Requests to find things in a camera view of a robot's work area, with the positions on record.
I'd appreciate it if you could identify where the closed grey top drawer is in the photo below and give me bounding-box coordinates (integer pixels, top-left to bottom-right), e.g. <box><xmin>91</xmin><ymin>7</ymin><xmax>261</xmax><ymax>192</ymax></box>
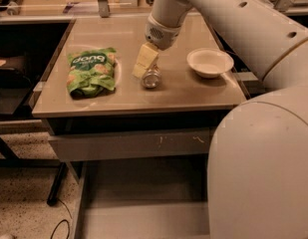
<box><xmin>49</xmin><ymin>127</ymin><xmax>213</xmax><ymax>161</ymax></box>

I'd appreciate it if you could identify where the orange soda can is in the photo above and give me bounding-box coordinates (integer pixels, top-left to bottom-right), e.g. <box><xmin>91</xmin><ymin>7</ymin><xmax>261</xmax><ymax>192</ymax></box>
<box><xmin>142</xmin><ymin>66</ymin><xmax>161</xmax><ymax>89</ymax></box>

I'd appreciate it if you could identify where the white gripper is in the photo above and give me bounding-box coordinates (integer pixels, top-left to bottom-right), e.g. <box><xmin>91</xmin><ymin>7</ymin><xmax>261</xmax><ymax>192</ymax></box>
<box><xmin>133</xmin><ymin>14</ymin><xmax>181</xmax><ymax>79</ymax></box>

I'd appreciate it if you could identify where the open grey middle drawer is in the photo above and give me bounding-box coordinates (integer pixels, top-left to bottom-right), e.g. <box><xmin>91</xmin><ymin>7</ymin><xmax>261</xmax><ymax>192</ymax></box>
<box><xmin>70</xmin><ymin>155</ymin><xmax>210</xmax><ymax>239</ymax></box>

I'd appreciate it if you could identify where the green chip bag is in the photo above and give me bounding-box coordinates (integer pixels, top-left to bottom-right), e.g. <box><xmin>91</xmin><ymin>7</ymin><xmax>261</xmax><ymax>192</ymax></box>
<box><xmin>66</xmin><ymin>48</ymin><xmax>116</xmax><ymax>99</ymax></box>

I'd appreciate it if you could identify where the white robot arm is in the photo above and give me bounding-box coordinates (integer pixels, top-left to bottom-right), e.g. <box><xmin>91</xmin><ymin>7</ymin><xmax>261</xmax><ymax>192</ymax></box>
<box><xmin>146</xmin><ymin>0</ymin><xmax>308</xmax><ymax>239</ymax></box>

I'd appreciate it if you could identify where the white bowl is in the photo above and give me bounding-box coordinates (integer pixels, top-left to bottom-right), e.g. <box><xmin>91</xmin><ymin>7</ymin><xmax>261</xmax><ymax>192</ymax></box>
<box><xmin>186</xmin><ymin>48</ymin><xmax>234</xmax><ymax>79</ymax></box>

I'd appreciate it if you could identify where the black cable on floor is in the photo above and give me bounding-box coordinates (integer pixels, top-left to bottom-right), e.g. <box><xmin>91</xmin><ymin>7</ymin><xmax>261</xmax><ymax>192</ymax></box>
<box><xmin>49</xmin><ymin>198</ymin><xmax>74</xmax><ymax>239</ymax></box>

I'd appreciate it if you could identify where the black side table left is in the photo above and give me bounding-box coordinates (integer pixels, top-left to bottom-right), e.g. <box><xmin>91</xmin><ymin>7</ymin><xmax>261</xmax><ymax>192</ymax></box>
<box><xmin>0</xmin><ymin>20</ymin><xmax>70</xmax><ymax>159</ymax></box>

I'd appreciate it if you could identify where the black table leg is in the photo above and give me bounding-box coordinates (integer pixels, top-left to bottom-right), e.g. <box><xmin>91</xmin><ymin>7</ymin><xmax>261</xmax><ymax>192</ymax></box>
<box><xmin>47</xmin><ymin>162</ymin><xmax>67</xmax><ymax>206</ymax></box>

